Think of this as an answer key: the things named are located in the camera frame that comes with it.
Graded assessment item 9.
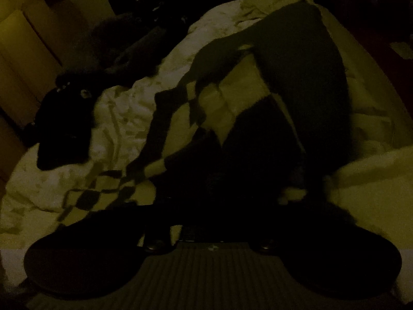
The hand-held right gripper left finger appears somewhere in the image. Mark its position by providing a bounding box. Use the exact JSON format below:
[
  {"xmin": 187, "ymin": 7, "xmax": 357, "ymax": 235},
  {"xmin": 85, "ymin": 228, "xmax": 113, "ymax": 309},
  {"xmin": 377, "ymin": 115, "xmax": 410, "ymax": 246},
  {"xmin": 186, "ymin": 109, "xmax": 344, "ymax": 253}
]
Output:
[{"xmin": 138, "ymin": 181, "xmax": 208, "ymax": 254}]

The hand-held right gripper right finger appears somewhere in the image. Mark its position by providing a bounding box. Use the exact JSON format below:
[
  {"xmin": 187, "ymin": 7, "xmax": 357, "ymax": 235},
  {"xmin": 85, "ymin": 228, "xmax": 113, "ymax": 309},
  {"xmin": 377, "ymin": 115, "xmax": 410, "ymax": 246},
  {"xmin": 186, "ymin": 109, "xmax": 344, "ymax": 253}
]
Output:
[{"xmin": 219, "ymin": 181, "xmax": 291, "ymax": 254}]

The dark green garment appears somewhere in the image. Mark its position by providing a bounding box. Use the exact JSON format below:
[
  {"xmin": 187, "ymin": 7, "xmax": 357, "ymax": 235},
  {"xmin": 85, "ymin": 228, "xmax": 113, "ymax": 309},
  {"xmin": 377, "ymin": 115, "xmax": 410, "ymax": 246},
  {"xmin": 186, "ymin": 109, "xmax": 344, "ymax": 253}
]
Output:
[{"xmin": 189, "ymin": 2, "xmax": 354, "ymax": 201}]

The white duvet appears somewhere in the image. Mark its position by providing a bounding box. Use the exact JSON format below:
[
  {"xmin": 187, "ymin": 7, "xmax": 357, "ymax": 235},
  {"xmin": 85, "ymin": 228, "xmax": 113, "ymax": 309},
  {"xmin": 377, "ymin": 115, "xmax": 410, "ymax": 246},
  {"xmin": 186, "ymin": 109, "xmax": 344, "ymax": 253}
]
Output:
[{"xmin": 0, "ymin": 0, "xmax": 413, "ymax": 249}]

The black and white checkered blanket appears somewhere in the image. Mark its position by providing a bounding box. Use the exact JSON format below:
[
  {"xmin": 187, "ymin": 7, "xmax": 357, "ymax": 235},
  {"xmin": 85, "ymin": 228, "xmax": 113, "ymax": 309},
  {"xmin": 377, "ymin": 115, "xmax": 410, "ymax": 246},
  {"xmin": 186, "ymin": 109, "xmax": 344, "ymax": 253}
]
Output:
[{"xmin": 57, "ymin": 47, "xmax": 307, "ymax": 225}]

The black garment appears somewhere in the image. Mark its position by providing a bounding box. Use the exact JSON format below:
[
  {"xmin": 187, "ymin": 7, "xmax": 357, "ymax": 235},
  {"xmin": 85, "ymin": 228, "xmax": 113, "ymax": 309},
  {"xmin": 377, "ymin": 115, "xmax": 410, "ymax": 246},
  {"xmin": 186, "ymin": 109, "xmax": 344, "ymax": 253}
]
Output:
[{"xmin": 34, "ymin": 74, "xmax": 99, "ymax": 171}]

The grey fuzzy cloth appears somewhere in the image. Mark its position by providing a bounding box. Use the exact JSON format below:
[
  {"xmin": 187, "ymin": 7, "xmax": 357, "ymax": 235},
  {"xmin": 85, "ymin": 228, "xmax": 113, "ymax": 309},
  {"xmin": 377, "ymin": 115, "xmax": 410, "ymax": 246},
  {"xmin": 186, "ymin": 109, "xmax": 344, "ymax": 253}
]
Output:
[{"xmin": 57, "ymin": 12, "xmax": 166, "ymax": 88}]

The light wooden wardrobe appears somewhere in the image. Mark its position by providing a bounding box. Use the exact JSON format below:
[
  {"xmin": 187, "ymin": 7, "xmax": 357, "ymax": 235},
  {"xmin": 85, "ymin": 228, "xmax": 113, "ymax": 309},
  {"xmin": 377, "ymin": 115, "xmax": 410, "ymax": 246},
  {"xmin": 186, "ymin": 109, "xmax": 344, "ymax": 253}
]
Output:
[{"xmin": 0, "ymin": 0, "xmax": 108, "ymax": 181}]

